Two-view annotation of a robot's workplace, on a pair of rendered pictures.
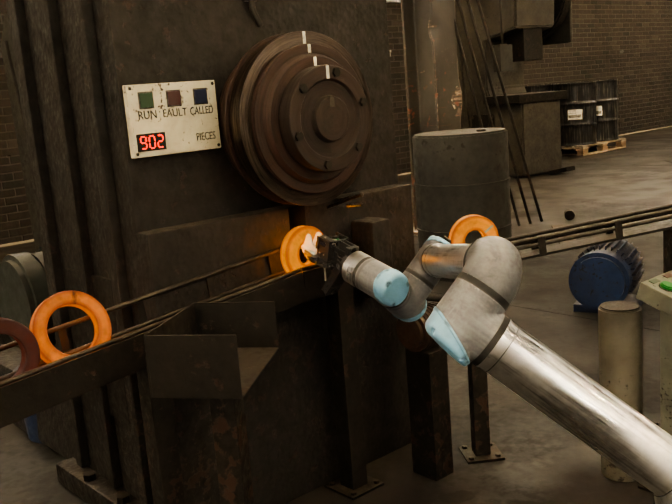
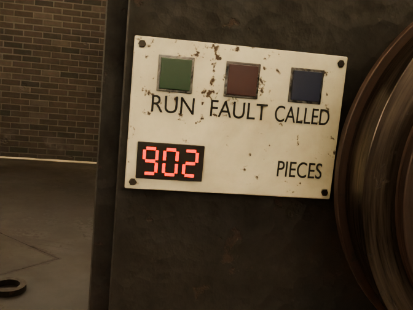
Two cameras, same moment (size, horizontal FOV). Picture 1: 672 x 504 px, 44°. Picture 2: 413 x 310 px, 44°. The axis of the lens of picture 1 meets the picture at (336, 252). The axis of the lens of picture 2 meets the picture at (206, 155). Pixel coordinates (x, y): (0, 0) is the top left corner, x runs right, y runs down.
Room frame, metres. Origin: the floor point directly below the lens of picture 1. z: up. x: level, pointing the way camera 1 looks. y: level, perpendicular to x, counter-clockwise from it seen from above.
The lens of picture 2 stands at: (1.63, 0.09, 1.20)
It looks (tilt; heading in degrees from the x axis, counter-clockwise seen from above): 8 degrees down; 31
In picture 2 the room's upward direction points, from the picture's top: 5 degrees clockwise
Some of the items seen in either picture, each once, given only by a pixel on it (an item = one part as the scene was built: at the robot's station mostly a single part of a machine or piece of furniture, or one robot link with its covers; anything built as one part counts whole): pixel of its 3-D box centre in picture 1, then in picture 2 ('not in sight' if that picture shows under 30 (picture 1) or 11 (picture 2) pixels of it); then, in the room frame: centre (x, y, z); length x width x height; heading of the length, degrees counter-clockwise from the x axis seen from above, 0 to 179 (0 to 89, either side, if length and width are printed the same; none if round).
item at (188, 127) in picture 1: (174, 118); (236, 121); (2.18, 0.39, 1.15); 0.26 x 0.02 x 0.18; 131
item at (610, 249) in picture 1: (609, 272); not in sight; (4.10, -1.37, 0.17); 0.57 x 0.31 x 0.34; 151
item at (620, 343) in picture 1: (621, 391); not in sight; (2.30, -0.80, 0.26); 0.12 x 0.12 x 0.52
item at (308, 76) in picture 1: (326, 118); not in sight; (2.25, 0.00, 1.11); 0.28 x 0.06 x 0.28; 131
